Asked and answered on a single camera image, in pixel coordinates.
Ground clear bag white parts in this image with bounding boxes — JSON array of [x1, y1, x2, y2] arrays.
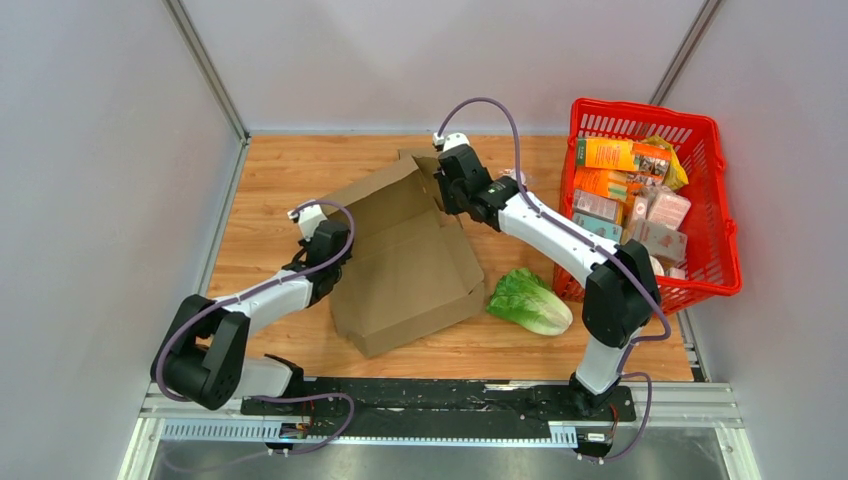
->
[[499, 168, 527, 189]]

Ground orange sponge pack lower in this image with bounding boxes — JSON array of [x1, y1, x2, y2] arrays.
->
[[574, 166, 628, 202]]

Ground yellow snack bag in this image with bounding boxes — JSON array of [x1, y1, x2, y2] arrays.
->
[[642, 135, 689, 191]]

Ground teal box package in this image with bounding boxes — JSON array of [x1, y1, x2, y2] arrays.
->
[[572, 213, 623, 243]]

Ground brown cardboard sheet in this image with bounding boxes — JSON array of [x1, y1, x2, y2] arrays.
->
[[327, 157, 485, 358]]

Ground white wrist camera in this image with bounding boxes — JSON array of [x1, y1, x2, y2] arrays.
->
[[287, 202, 327, 241], [432, 132, 470, 152]]

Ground aluminium frame post right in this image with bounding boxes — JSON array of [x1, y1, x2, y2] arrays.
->
[[649, 0, 724, 106]]

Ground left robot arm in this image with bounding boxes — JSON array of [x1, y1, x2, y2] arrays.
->
[[150, 220, 352, 410]]

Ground red plastic basket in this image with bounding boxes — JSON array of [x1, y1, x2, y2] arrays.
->
[[558, 98, 743, 314]]

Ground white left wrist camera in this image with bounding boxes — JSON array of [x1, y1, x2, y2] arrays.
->
[[287, 202, 327, 241]]

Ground aluminium frame post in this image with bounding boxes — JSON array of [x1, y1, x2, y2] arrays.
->
[[163, 0, 250, 145], [649, 0, 724, 106]]

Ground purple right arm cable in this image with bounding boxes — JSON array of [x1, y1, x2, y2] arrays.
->
[[437, 97, 672, 463]]

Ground aluminium frame post left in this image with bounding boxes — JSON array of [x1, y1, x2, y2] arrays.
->
[[163, 0, 250, 145]]

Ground pink snack package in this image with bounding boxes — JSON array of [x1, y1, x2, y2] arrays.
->
[[646, 191, 691, 230]]

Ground white tape roll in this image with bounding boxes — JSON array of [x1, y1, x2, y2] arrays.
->
[[649, 256, 665, 277]]

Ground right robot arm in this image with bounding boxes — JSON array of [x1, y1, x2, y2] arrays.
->
[[434, 141, 661, 414]]

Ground brown cardboard box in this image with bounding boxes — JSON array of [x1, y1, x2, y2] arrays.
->
[[398, 147, 439, 170]]

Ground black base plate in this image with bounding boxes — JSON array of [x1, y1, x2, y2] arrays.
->
[[239, 377, 637, 442]]

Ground pink white package lower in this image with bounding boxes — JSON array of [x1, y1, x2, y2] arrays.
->
[[622, 219, 688, 266]]

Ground green lettuce head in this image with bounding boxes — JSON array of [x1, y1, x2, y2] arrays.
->
[[486, 268, 573, 336]]

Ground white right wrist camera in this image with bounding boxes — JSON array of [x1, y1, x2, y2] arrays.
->
[[432, 132, 470, 152]]

